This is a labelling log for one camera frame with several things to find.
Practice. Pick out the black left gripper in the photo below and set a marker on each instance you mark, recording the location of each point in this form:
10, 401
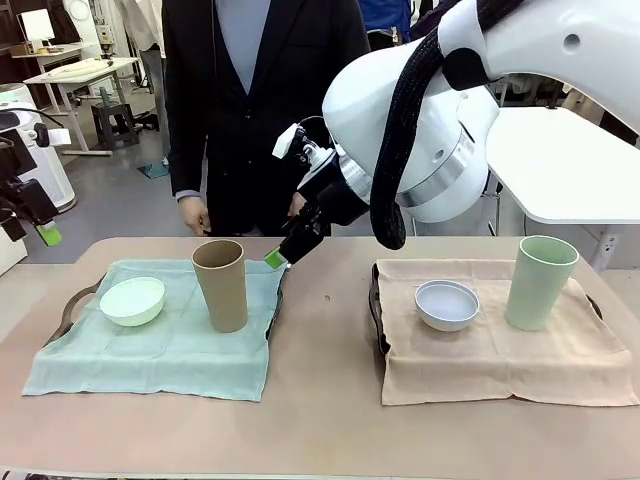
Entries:
15, 165

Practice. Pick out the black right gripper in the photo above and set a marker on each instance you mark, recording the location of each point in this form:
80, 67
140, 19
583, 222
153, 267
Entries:
337, 195

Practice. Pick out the beige tall cup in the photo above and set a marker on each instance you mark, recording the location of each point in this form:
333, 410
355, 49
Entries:
222, 295

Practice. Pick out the mint green round bowl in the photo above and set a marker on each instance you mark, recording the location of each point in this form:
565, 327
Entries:
132, 305

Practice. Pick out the white round bowl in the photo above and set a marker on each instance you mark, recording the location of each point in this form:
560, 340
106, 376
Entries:
447, 320

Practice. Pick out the teal cloth mat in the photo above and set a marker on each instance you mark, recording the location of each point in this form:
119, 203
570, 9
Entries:
150, 360

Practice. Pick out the beige cloth mat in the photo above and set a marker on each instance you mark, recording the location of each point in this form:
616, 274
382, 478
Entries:
475, 360

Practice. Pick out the pale green tall cup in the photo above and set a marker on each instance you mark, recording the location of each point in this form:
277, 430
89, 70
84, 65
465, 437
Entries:
537, 290

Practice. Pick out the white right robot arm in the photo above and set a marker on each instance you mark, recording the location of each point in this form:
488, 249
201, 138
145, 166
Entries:
550, 40

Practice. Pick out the person's right forearm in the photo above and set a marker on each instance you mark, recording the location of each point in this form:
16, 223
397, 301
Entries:
187, 165

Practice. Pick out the brown plastic serving tray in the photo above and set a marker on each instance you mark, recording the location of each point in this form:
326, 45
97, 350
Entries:
65, 315

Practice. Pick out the teal floor mat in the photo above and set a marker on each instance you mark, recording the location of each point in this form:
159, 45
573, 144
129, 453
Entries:
155, 170

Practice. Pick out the black plastic serving tray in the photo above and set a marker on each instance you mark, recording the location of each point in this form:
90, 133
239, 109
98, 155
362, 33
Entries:
382, 345

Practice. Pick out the person's left hand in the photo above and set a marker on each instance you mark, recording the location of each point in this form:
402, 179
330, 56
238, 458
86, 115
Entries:
298, 204

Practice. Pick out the person's right hand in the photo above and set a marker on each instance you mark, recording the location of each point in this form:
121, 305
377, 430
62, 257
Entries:
195, 215

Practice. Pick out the white box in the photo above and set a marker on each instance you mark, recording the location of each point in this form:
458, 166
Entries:
12, 260

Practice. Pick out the black step stool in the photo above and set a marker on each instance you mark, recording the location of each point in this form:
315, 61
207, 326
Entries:
112, 125

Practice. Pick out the person in dark jacket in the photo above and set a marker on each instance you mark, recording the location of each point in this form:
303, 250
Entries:
280, 75

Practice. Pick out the white background desk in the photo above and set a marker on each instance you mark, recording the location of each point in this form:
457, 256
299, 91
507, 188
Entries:
60, 50

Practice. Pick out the white standing desk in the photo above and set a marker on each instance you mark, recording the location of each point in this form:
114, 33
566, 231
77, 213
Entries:
125, 62

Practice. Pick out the background person grey trousers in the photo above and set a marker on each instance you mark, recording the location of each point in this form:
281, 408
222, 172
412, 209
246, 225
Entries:
152, 75

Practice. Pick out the white monitor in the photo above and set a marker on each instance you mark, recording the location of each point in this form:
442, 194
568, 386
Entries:
36, 25

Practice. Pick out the background person in blue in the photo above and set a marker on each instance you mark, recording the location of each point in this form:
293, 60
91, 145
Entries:
385, 12

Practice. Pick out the white side table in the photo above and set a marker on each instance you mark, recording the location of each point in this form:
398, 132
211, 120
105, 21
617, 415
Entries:
575, 175

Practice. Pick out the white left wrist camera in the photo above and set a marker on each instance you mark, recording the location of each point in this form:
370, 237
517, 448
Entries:
54, 137

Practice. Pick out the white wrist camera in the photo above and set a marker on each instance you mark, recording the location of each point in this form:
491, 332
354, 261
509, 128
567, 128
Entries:
54, 137
285, 142

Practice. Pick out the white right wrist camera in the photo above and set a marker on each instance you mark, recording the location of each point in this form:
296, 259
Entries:
285, 142

